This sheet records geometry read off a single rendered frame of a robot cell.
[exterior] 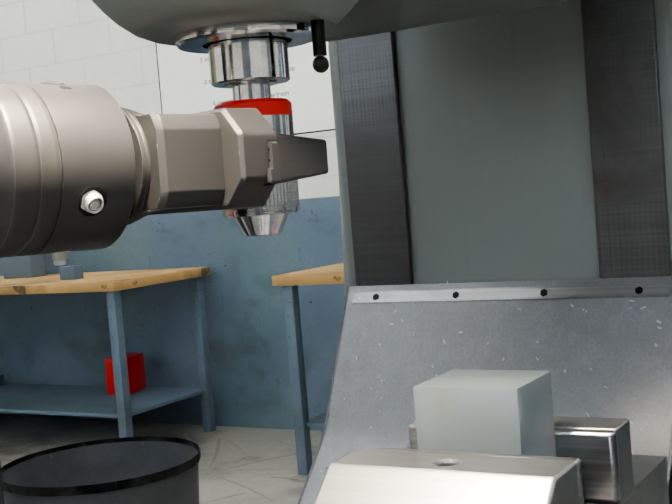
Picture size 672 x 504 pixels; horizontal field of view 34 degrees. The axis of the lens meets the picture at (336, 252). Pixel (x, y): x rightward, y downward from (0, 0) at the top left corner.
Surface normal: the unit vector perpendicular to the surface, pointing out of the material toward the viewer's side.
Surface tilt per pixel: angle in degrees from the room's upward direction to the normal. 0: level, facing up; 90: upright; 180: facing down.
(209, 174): 90
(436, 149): 90
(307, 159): 90
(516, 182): 90
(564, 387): 62
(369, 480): 41
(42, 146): 79
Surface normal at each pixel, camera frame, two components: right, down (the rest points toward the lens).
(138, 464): -0.20, 0.00
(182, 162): 0.65, -0.01
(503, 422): -0.51, 0.08
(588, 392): -0.48, -0.40
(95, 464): 0.24, -0.04
